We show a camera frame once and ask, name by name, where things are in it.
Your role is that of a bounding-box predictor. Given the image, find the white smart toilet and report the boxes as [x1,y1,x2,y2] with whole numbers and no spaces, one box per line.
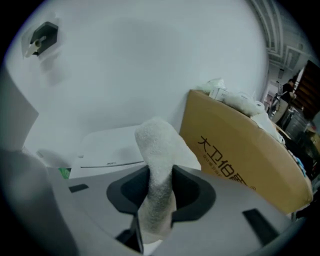
[68,124,151,180]

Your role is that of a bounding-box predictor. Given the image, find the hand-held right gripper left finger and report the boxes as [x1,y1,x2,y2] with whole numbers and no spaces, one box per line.
[47,164,151,256]

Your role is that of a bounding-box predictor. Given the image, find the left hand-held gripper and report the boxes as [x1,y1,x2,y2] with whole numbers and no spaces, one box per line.
[0,149,81,256]

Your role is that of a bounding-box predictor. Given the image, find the white terry cloth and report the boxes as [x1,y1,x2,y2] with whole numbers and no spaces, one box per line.
[134,116,202,245]

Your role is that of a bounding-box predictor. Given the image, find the white foam-wrapped part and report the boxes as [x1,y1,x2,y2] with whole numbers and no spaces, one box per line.
[199,77,226,92]
[223,92,265,117]

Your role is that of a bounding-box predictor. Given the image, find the green plastic wrapper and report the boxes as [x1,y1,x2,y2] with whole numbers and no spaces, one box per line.
[58,167,72,180]

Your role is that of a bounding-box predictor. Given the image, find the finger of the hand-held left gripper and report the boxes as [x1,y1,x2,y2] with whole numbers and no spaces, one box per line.
[0,66,40,152]

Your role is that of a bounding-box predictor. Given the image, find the large cardboard box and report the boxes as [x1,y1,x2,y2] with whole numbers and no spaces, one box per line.
[179,89,314,215]

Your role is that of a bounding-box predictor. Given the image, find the black toilet paper holder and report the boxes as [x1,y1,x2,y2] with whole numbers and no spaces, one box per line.
[29,21,60,57]

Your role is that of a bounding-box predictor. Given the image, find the small white box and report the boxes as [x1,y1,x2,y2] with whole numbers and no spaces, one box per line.
[208,87,230,102]

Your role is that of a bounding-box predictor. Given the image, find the white paper sheets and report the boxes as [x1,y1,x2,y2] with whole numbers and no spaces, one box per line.
[251,112,286,145]

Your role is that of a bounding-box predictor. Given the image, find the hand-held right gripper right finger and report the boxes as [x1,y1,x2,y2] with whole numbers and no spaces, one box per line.
[149,164,302,256]

